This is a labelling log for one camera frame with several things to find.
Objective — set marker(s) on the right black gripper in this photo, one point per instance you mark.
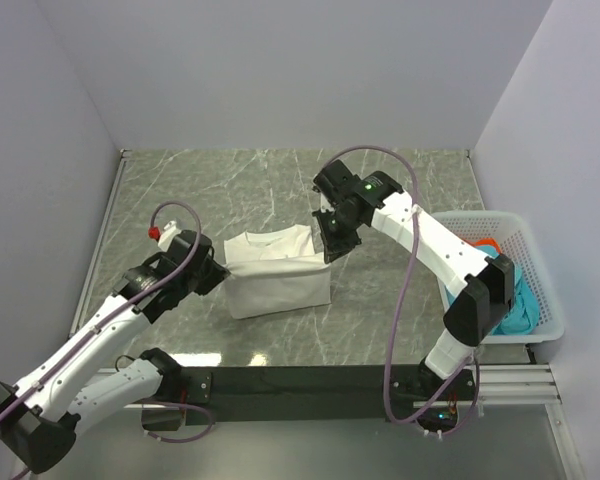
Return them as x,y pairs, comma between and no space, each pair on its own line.
334,246

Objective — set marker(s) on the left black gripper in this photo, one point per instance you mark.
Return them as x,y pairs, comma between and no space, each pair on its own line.
217,272

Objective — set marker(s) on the white red-print t-shirt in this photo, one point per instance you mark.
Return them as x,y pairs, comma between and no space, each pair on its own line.
275,272

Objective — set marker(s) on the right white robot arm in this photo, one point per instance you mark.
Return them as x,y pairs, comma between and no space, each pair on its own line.
483,287

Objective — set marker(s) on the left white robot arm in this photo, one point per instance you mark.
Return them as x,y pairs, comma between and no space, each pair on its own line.
43,413

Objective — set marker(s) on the orange t-shirt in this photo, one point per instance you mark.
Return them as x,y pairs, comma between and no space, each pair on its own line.
487,242

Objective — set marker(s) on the white plastic laundry basket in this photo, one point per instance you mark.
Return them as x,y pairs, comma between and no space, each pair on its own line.
517,242

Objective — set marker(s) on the blue t-shirt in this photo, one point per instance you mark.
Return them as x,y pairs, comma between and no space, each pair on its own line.
524,315

